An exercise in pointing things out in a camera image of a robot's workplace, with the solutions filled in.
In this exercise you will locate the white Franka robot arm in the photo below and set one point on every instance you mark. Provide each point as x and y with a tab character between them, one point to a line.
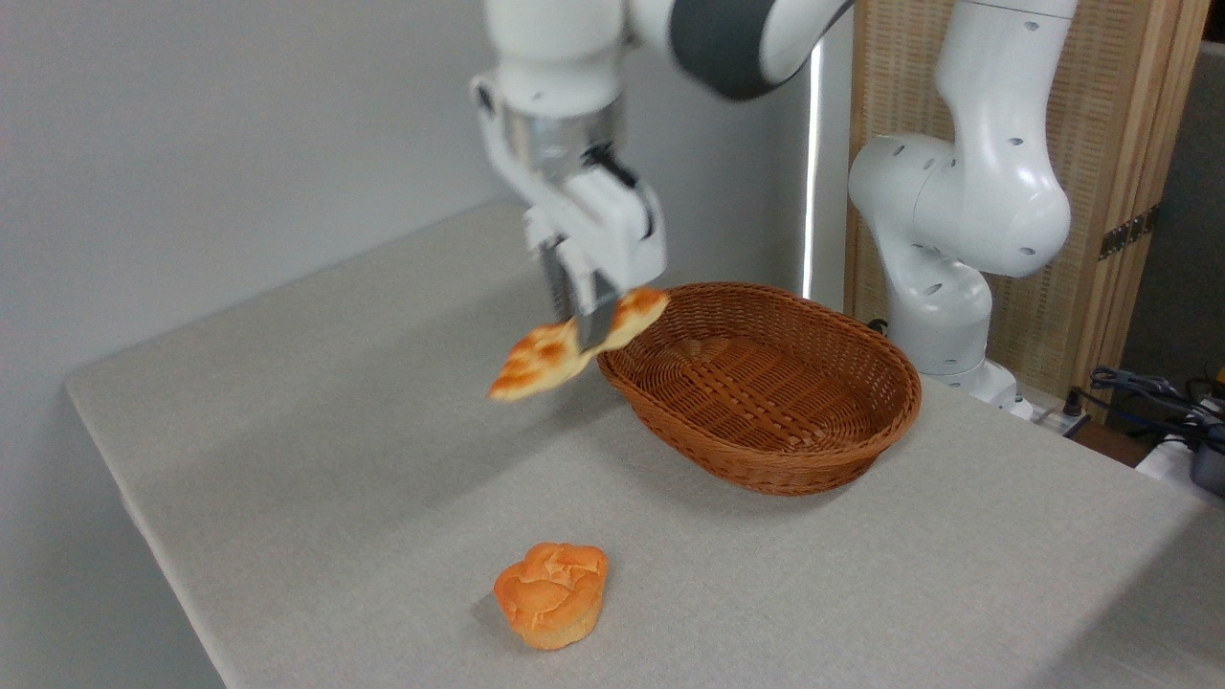
986	191

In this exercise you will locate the dark metal screen hinge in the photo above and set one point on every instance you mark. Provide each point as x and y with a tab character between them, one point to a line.
1129	233

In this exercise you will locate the brown oval wicker basket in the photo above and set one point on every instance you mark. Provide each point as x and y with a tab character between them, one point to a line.
766	392

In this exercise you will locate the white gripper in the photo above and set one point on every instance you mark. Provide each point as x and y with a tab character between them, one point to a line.
612	225

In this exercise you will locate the braided golden bread loaf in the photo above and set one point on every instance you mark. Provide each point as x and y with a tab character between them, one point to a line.
541	364

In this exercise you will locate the bright vertical light strip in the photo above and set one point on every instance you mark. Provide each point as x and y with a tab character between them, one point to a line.
813	172

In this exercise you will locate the orange muffin-shaped bread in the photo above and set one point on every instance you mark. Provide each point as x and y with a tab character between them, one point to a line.
555	593

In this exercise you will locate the white power strip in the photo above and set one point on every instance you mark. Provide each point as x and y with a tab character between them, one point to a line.
1057	418

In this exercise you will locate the grey box with white base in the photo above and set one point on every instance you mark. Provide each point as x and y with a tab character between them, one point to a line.
1208	469

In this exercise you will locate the grey tablecloth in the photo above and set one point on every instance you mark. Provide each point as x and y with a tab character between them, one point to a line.
335	431

